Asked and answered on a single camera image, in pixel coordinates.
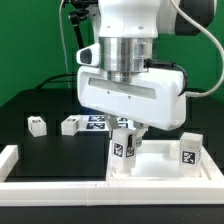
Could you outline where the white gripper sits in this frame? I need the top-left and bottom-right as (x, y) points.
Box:
(77, 42), (186, 148)

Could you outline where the white square tabletop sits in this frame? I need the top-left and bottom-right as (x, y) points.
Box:
(106, 141), (209, 181)

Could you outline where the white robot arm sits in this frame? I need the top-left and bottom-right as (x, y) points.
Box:
(77, 0), (217, 149)

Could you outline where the AprilTag marker sheet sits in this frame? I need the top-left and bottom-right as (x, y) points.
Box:
(79, 115), (131, 131)

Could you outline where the white U-shaped obstacle fence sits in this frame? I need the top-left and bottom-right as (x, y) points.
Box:
(0, 145), (224, 206)

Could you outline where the black cable on table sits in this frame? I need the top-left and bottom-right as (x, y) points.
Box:
(35, 71), (81, 90)

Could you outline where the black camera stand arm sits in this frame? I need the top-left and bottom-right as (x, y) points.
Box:
(58, 0), (98, 68)

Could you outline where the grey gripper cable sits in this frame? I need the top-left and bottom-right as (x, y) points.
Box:
(146, 0), (224, 99)

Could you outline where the white hanging cable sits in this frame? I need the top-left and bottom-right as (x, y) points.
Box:
(58, 0), (72, 90)

